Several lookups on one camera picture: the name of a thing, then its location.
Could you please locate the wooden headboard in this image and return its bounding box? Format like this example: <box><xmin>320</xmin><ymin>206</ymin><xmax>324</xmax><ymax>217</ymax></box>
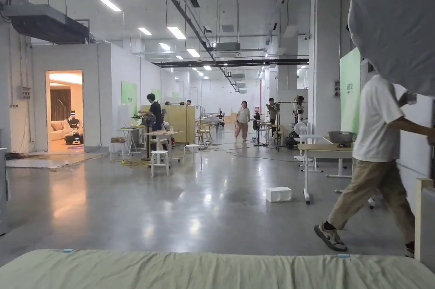
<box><xmin>414</xmin><ymin>178</ymin><xmax>435</xmax><ymax>265</ymax></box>

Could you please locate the white wheeled robot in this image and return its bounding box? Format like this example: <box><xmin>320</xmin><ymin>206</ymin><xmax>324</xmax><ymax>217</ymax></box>
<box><xmin>64</xmin><ymin>109</ymin><xmax>84</xmax><ymax>143</ymax></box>

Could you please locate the black standing fan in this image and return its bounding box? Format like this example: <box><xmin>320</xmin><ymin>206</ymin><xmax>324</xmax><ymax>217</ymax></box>
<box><xmin>252</xmin><ymin>112</ymin><xmax>265</xmax><ymax>147</ymax></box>
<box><xmin>140</xmin><ymin>114</ymin><xmax>157</xmax><ymax>162</ymax></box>

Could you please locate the wooden table with white legs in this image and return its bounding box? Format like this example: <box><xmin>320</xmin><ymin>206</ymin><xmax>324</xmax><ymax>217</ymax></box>
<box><xmin>297</xmin><ymin>131</ymin><xmax>356</xmax><ymax>205</ymax></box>

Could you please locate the white round stool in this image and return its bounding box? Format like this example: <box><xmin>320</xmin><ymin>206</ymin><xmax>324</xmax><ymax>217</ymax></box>
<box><xmin>110</xmin><ymin>142</ymin><xmax>124</xmax><ymax>162</ymax></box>
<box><xmin>150</xmin><ymin>150</ymin><xmax>170</xmax><ymax>177</ymax></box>
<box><xmin>183</xmin><ymin>144</ymin><xmax>203</xmax><ymax>165</ymax></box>

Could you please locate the wooden desk with white legs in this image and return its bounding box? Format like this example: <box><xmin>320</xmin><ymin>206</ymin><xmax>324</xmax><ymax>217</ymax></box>
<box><xmin>142</xmin><ymin>129</ymin><xmax>184</xmax><ymax>162</ymax></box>

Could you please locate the white sofa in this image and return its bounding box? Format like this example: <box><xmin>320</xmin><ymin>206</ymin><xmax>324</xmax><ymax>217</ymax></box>
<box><xmin>51</xmin><ymin>119</ymin><xmax>71</xmax><ymax>141</ymax></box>

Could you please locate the white standing fan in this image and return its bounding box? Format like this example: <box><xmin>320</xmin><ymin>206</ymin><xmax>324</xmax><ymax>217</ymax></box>
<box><xmin>293</xmin><ymin>122</ymin><xmax>308</xmax><ymax>160</ymax></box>

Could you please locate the white box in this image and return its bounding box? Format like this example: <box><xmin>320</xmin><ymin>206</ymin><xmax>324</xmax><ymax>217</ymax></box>
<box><xmin>266</xmin><ymin>186</ymin><xmax>293</xmax><ymax>203</ymax></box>

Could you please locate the bed with pale green sheet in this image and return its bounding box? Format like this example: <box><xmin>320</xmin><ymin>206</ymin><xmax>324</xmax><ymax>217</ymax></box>
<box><xmin>0</xmin><ymin>248</ymin><xmax>435</xmax><ymax>289</ymax></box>

